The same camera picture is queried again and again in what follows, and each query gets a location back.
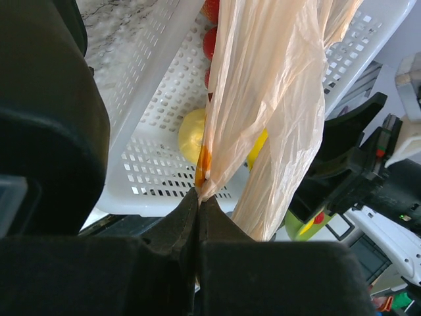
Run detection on black plastic toolbox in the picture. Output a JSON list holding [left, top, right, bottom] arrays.
[[1, 1, 111, 236]]

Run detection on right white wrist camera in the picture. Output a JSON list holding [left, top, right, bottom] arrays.
[[385, 52, 420, 168]]

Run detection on red fake cherry tomatoes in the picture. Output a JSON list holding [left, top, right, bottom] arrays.
[[200, 0, 221, 90]]

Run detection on orange plastic bag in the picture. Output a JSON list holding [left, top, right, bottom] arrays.
[[195, 1, 360, 241]]

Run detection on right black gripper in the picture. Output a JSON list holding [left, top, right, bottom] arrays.
[[289, 92, 420, 223]]

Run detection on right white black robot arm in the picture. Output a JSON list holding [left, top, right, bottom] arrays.
[[289, 92, 420, 286]]

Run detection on clear plastic basket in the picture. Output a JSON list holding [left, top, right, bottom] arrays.
[[94, 1, 416, 217]]

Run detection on green emergency stop box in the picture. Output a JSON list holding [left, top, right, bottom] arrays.
[[284, 211, 325, 242]]

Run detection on yellow orange fake fruit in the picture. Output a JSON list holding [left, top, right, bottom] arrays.
[[247, 129, 268, 171]]

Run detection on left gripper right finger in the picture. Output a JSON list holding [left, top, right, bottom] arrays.
[[198, 199, 375, 315]]

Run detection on yellow fake lemon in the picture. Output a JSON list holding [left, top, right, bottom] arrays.
[[178, 109, 206, 165]]

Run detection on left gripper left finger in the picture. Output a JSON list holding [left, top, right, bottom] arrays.
[[1, 189, 198, 315]]

